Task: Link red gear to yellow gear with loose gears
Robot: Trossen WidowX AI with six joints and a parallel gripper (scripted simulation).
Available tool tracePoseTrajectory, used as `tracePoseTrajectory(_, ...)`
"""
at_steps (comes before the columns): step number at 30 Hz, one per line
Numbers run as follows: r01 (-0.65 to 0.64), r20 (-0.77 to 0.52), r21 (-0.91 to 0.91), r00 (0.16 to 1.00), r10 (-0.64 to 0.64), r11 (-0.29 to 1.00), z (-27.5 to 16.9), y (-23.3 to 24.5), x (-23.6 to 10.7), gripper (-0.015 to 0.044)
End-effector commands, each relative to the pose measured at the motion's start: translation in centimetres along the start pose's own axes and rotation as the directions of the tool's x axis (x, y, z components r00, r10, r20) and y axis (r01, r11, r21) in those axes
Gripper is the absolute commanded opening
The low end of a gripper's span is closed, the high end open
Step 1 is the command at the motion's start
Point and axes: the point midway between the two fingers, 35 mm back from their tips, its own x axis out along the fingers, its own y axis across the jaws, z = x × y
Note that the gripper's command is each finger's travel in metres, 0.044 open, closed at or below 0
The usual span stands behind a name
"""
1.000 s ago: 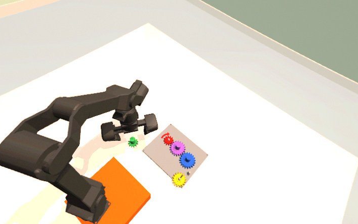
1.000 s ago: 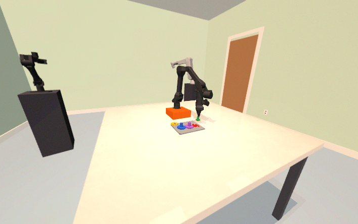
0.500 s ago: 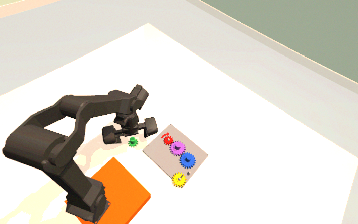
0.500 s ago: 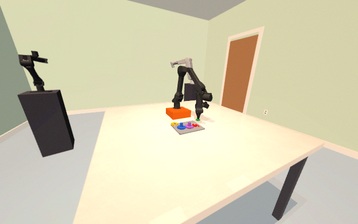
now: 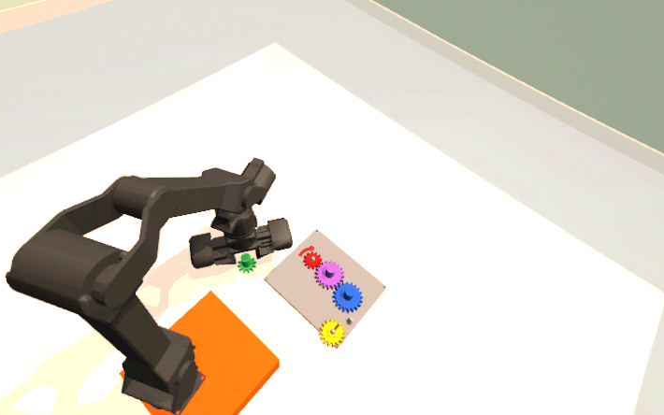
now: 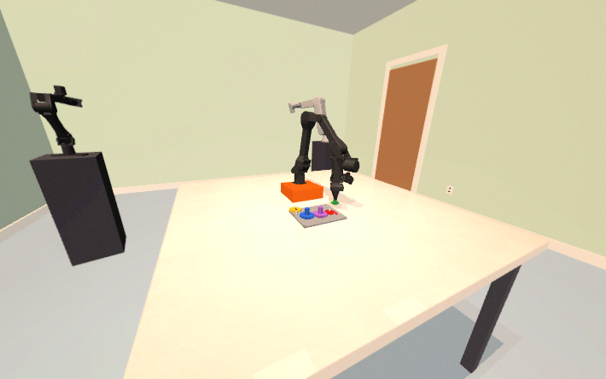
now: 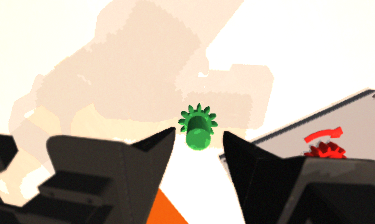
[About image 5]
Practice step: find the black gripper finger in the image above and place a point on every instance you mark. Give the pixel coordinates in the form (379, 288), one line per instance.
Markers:
(230, 260)
(261, 252)

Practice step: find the red gear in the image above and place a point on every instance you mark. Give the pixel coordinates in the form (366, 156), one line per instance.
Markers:
(311, 263)

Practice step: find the purple gear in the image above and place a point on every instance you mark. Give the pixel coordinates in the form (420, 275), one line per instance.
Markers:
(329, 274)

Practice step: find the green gear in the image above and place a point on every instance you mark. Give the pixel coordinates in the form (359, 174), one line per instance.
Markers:
(247, 263)

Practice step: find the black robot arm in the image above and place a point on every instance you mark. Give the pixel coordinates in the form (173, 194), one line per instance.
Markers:
(62, 267)

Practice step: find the yellow gear with black stripe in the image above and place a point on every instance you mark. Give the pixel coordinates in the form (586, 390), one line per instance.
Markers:
(326, 335)

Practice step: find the blue gear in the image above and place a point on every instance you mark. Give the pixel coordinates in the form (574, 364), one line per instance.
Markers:
(347, 297)

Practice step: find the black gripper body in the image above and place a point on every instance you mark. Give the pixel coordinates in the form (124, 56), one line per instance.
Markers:
(275, 233)

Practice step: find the red curved arrow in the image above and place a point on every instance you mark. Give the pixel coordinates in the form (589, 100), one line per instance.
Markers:
(310, 248)

